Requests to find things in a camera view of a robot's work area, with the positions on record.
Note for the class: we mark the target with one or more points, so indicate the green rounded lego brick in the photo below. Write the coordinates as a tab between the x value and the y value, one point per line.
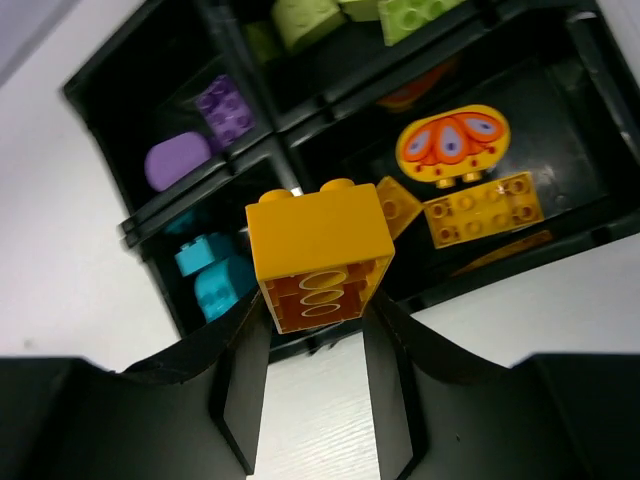
301	23

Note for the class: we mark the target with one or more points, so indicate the black compartment sorting tray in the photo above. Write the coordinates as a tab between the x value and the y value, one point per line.
337	109

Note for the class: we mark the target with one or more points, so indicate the purple oval lego block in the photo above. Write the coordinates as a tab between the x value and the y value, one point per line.
169	161

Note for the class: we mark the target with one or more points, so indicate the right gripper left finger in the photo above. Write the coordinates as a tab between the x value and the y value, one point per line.
191	411

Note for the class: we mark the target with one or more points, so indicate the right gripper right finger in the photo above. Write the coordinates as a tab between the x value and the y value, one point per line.
442	412

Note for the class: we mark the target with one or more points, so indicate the orange oval lego block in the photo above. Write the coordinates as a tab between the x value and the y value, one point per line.
459	144

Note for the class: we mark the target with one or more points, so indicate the teal rounded lego brick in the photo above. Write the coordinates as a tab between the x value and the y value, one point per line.
220	286

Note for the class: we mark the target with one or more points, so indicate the orange square lego brick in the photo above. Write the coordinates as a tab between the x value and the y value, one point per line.
319	257

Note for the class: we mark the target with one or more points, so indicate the purple lego brick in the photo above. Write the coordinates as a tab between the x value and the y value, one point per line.
225	110

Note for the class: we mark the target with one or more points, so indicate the small orange lego brick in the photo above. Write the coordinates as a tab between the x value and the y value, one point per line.
399	206

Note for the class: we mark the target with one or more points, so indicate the small teal lego brick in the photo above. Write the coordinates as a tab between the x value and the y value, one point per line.
203	251

